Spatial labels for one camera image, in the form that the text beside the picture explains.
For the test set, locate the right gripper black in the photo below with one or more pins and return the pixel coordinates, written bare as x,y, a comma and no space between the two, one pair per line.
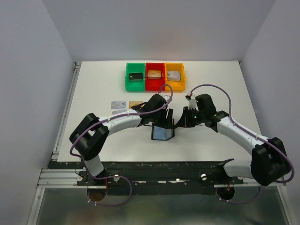
186,117

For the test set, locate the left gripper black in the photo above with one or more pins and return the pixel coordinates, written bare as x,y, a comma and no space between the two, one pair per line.
165,117

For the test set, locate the black leather card holder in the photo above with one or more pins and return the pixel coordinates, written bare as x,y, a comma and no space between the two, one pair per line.
163,133

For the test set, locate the gold credit card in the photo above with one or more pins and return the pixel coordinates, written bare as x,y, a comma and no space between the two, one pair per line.
134,103

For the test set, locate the silver credit card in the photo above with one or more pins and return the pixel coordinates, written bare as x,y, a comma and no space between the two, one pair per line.
119,111
118,104

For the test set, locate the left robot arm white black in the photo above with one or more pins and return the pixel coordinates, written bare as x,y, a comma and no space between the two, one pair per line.
90,135

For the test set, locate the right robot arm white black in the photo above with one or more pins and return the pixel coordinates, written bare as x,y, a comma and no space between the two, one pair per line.
268,156

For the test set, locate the silver cards in yellow bin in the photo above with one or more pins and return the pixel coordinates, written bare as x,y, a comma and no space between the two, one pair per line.
173,76

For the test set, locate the gold card in red bin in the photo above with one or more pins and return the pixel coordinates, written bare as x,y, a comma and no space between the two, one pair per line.
154,74

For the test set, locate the black card in green bin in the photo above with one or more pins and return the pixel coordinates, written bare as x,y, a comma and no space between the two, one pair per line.
135,77

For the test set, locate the red plastic bin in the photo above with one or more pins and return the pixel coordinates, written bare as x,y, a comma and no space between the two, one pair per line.
154,83

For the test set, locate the yellow plastic bin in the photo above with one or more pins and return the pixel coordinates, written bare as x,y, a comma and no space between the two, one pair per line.
173,66

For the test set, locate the green plastic bin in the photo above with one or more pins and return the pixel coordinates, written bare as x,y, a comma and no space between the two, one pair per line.
135,68

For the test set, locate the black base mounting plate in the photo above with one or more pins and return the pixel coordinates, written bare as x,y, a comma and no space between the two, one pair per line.
118,177

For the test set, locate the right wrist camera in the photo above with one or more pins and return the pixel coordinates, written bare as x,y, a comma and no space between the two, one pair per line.
192,103

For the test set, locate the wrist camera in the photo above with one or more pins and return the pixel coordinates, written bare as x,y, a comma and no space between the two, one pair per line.
167,98
192,103

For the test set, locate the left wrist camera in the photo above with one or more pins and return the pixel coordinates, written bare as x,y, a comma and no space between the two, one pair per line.
167,98

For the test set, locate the aluminium rail left side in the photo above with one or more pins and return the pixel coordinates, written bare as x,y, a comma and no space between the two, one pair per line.
56,148

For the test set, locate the aluminium rail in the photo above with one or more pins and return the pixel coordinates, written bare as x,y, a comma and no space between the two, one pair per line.
68,178
56,148

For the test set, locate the aluminium rail front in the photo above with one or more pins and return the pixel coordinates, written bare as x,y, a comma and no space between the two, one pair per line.
68,178

